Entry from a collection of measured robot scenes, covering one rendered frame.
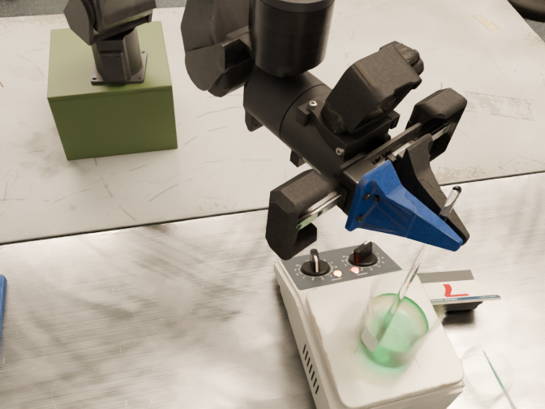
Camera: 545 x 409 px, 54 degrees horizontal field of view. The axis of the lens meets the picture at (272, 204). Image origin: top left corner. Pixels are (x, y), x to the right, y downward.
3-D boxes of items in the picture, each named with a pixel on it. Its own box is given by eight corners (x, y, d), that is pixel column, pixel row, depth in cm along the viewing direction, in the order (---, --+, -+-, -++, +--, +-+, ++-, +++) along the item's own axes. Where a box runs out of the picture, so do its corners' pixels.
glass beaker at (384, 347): (414, 385, 48) (445, 344, 41) (344, 364, 49) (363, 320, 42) (422, 316, 52) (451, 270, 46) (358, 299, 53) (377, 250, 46)
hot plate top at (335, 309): (302, 294, 54) (302, 289, 53) (412, 272, 56) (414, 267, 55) (342, 415, 46) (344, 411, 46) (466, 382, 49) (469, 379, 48)
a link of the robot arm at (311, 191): (212, 194, 41) (212, 135, 37) (376, 101, 50) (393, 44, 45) (283, 267, 38) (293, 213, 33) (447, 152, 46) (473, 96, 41)
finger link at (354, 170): (326, 202, 40) (335, 165, 37) (406, 149, 44) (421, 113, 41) (345, 219, 39) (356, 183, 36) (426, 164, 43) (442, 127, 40)
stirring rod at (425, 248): (379, 326, 50) (452, 185, 34) (384, 323, 50) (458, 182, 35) (383, 331, 50) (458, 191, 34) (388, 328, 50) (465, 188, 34)
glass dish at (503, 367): (513, 372, 58) (522, 364, 57) (495, 414, 55) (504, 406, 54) (466, 343, 60) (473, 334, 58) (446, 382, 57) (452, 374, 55)
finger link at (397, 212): (342, 231, 40) (359, 178, 35) (375, 208, 42) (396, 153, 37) (414, 297, 37) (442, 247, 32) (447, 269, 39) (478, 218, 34)
